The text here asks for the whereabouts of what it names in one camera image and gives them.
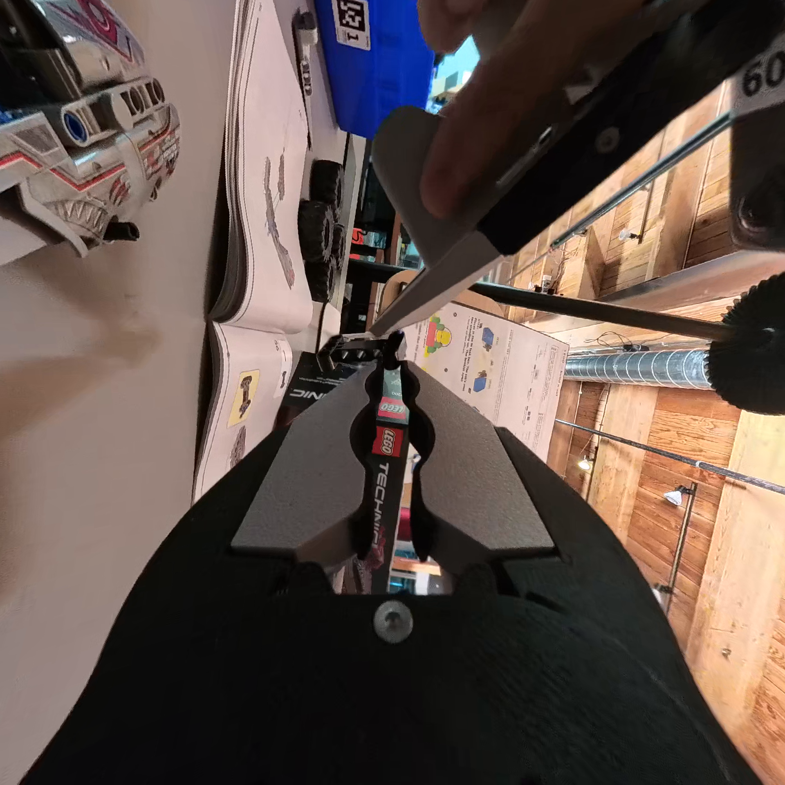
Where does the open instruction booklet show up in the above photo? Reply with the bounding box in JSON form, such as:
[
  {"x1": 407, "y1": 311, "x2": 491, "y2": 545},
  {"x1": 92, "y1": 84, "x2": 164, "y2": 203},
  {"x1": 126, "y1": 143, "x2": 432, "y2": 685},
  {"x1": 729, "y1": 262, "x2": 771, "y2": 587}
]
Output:
[{"x1": 193, "y1": 0, "x2": 320, "y2": 504}]

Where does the grey toy beam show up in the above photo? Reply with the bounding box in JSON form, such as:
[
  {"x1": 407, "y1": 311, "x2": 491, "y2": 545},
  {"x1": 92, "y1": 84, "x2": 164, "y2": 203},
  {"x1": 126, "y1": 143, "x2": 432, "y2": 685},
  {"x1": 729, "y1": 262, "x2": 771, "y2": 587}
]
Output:
[{"x1": 292, "y1": 9, "x2": 318, "y2": 99}]

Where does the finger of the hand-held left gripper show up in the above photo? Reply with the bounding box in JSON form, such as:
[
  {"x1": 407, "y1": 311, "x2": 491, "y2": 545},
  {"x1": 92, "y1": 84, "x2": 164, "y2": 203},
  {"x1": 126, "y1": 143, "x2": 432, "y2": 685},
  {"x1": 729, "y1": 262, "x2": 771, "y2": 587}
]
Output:
[{"x1": 368, "y1": 231, "x2": 512, "y2": 339}]

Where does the person's left hand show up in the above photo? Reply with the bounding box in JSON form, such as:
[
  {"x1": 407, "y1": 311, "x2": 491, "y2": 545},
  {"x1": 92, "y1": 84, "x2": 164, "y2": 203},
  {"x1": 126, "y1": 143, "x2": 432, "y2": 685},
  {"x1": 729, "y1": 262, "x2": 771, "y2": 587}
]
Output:
[{"x1": 418, "y1": 0, "x2": 639, "y2": 220}]

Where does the silver ventilation duct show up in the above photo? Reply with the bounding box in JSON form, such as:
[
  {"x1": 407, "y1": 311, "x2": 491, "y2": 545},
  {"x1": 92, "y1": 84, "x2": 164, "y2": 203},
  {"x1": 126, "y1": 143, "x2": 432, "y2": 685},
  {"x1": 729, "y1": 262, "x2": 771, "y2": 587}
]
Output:
[{"x1": 565, "y1": 349, "x2": 716, "y2": 391}]

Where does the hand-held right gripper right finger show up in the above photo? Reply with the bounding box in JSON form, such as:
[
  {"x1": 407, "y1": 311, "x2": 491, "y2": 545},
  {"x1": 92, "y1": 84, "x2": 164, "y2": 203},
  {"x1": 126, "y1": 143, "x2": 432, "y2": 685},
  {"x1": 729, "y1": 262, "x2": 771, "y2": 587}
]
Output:
[{"x1": 400, "y1": 361, "x2": 558, "y2": 577}]

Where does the pale desk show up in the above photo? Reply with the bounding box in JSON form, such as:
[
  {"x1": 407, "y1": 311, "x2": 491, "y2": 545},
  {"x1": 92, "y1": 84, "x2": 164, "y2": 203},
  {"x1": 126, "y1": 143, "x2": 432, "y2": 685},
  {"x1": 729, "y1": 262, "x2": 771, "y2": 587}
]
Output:
[{"x1": 0, "y1": 0, "x2": 369, "y2": 785}]

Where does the black printed toy box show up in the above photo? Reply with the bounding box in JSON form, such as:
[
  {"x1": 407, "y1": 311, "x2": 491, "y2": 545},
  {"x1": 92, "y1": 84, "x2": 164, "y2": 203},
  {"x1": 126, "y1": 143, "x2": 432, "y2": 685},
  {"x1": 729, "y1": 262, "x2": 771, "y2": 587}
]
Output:
[{"x1": 279, "y1": 343, "x2": 409, "y2": 596}]

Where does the black ceiling pipe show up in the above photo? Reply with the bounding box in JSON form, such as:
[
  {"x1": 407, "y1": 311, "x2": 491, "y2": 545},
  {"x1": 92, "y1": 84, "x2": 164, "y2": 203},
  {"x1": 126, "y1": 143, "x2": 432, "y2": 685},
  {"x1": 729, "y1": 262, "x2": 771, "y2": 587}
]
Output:
[
  {"x1": 552, "y1": 117, "x2": 734, "y2": 249},
  {"x1": 556, "y1": 419, "x2": 785, "y2": 495}
]

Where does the silver toy car model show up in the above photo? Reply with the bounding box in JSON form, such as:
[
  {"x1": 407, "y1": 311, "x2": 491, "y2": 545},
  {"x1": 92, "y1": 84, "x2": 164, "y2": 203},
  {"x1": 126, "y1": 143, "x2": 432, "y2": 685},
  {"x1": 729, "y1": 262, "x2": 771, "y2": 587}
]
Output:
[{"x1": 0, "y1": 0, "x2": 182, "y2": 265}]

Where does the black toy beam with pins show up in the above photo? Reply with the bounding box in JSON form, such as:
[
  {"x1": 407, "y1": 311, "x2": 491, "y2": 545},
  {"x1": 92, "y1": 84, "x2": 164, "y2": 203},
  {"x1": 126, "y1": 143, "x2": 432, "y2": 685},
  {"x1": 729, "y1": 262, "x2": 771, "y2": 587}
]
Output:
[{"x1": 319, "y1": 334, "x2": 407, "y2": 369}]

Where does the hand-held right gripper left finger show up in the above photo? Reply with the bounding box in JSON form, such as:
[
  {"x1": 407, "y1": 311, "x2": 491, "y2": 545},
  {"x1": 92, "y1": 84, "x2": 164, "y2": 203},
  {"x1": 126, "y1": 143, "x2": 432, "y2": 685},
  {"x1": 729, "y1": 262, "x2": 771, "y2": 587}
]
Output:
[{"x1": 231, "y1": 364, "x2": 378, "y2": 572}]

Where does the white printed poster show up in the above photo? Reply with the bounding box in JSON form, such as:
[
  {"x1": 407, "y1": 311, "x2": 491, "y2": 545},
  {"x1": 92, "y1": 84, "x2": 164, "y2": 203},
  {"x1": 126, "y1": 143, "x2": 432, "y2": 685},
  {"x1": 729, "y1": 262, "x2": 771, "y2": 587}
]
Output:
[{"x1": 403, "y1": 301, "x2": 572, "y2": 464}]

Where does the blue storage bin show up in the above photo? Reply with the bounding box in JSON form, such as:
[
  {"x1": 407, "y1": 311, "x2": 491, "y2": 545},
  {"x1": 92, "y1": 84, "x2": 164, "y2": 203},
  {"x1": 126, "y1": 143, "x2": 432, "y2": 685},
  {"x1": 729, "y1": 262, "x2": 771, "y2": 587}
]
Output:
[{"x1": 313, "y1": 0, "x2": 437, "y2": 139}]

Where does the black rod with ribbed knob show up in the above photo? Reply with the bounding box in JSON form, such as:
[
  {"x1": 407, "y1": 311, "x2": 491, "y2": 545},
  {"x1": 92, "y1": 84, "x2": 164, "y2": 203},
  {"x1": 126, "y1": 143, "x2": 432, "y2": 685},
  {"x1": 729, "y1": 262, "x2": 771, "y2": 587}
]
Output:
[{"x1": 473, "y1": 272, "x2": 785, "y2": 415}]

